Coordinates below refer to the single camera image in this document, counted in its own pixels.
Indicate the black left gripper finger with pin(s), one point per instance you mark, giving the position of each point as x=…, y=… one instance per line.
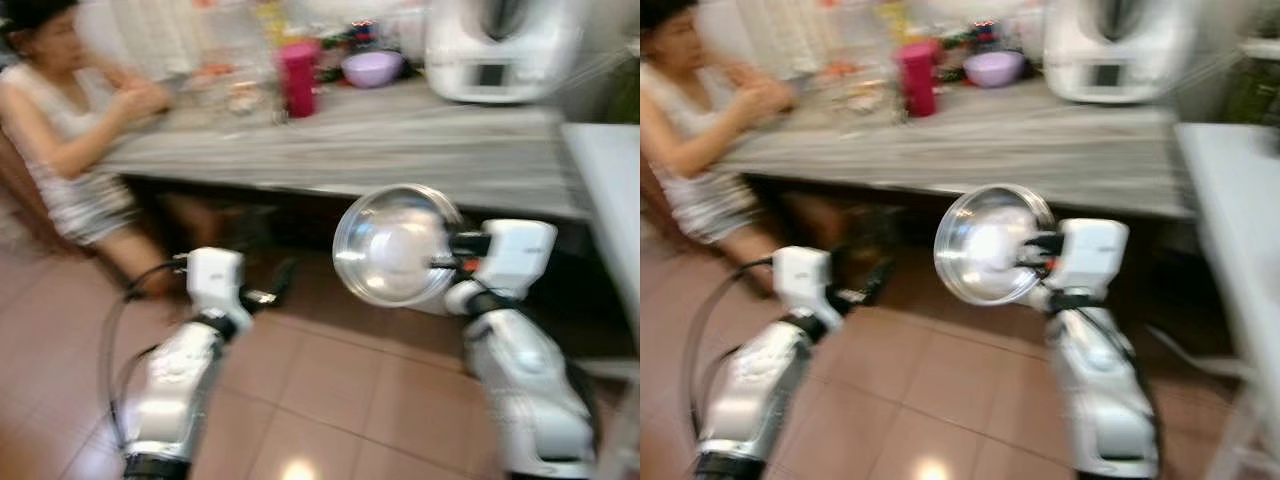
x=876, y=278
x=282, y=280

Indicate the stainless steel bowl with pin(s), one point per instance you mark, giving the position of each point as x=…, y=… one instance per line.
x=390, y=245
x=985, y=245

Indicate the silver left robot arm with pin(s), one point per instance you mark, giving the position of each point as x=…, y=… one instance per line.
x=750, y=390
x=175, y=390

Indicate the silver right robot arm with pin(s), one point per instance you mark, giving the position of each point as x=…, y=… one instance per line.
x=530, y=390
x=1100, y=390

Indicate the grey marble dining table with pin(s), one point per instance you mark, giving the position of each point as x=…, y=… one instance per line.
x=380, y=150
x=980, y=150

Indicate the white side table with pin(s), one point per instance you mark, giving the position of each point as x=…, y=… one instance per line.
x=610, y=190
x=1235, y=220

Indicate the purple bowl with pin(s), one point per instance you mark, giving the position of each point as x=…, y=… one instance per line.
x=994, y=70
x=372, y=70

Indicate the clear glass jar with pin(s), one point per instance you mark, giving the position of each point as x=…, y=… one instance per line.
x=235, y=92
x=855, y=90

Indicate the white kitchen appliance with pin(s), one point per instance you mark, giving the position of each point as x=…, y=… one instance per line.
x=500, y=50
x=1120, y=50

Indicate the pink tumbler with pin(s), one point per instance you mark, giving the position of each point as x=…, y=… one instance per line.
x=918, y=80
x=299, y=80

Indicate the person in white top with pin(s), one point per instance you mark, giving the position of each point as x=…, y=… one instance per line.
x=690, y=130
x=60, y=125

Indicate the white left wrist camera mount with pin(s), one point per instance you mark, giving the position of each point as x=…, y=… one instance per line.
x=215, y=280
x=800, y=280

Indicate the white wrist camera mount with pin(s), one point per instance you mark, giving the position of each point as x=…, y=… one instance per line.
x=1092, y=255
x=518, y=255
x=800, y=280
x=215, y=280

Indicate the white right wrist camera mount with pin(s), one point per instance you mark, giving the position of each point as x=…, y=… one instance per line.
x=1092, y=255
x=518, y=255

